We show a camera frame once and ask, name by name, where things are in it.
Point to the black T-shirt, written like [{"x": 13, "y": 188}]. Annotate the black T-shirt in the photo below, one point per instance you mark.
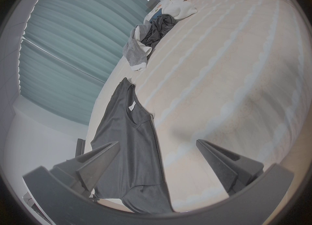
[{"x": 136, "y": 150}]

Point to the dark blue garment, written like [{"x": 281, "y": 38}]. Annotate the dark blue garment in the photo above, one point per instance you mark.
[{"x": 156, "y": 16}]

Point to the white garment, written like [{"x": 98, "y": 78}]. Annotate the white garment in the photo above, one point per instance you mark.
[{"x": 182, "y": 10}]

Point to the grey garment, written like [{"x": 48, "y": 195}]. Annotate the grey garment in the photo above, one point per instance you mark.
[{"x": 135, "y": 50}]

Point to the bed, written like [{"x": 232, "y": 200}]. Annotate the bed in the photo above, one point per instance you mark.
[{"x": 231, "y": 72}]

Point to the black glossy garment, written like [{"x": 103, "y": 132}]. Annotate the black glossy garment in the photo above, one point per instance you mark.
[{"x": 156, "y": 31}]

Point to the black chest of drawers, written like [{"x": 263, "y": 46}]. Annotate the black chest of drawers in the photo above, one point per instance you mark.
[{"x": 80, "y": 147}]

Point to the grey bedside table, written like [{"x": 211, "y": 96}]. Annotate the grey bedside table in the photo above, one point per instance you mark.
[{"x": 152, "y": 2}]

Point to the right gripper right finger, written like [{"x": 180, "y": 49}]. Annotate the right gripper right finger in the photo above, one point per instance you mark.
[{"x": 219, "y": 165}]

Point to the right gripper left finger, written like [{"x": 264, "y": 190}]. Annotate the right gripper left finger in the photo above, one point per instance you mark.
[{"x": 97, "y": 163}]

